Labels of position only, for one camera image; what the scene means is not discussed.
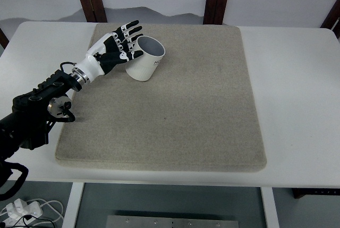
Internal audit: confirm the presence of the white cable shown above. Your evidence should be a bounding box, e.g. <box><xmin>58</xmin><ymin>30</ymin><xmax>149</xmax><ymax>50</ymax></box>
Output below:
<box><xmin>25</xmin><ymin>198</ymin><xmax>65</xmax><ymax>225</ymax></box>

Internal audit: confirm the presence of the white table leg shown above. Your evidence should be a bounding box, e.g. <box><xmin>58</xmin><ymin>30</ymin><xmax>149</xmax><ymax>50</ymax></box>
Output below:
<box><xmin>62</xmin><ymin>182</ymin><xmax>84</xmax><ymax>228</ymax></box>
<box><xmin>260</xmin><ymin>187</ymin><xmax>279</xmax><ymax>228</ymax></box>

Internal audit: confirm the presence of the black sleeved cable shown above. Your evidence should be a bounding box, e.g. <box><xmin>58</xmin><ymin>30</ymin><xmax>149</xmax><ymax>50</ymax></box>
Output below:
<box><xmin>0</xmin><ymin>161</ymin><xmax>29</xmax><ymax>202</ymax></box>

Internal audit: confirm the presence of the brown wood piece far left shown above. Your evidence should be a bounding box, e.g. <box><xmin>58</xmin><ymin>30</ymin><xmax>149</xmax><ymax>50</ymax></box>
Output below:
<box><xmin>0</xmin><ymin>29</ymin><xmax>10</xmax><ymax>49</ymax></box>

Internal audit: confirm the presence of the white power strip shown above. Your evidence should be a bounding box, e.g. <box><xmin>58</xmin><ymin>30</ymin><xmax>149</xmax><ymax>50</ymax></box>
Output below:
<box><xmin>1</xmin><ymin>199</ymin><xmax>43</xmax><ymax>227</ymax></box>

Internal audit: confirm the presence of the white right table leg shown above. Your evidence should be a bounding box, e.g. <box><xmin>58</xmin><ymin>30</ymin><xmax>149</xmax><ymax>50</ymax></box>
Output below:
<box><xmin>260</xmin><ymin>187</ymin><xmax>279</xmax><ymax>228</ymax></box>

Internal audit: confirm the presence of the white cup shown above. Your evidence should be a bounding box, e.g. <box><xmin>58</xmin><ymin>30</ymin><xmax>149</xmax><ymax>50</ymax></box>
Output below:
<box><xmin>125</xmin><ymin>36</ymin><xmax>165</xmax><ymax>81</ymax></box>

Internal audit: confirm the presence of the beige fabric mat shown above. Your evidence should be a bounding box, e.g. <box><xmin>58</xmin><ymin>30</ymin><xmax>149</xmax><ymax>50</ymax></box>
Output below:
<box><xmin>55</xmin><ymin>24</ymin><xmax>267</xmax><ymax>172</ymax></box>

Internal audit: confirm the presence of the right brown wooden frame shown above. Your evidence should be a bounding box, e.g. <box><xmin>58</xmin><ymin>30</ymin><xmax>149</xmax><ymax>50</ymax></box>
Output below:
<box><xmin>320</xmin><ymin>0</ymin><xmax>340</xmax><ymax>39</ymax></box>

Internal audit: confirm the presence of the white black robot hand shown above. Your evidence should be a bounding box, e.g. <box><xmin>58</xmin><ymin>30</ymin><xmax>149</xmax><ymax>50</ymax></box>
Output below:
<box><xmin>71</xmin><ymin>20</ymin><xmax>143</xmax><ymax>83</ymax></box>

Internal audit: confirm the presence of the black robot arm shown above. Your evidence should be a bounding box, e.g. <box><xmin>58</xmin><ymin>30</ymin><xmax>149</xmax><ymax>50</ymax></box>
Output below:
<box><xmin>1</xmin><ymin>20</ymin><xmax>143</xmax><ymax>160</ymax></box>

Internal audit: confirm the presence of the white left table leg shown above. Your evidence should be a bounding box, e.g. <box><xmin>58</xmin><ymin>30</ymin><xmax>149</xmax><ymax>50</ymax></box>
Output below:
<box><xmin>62</xmin><ymin>182</ymin><xmax>84</xmax><ymax>228</ymax></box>

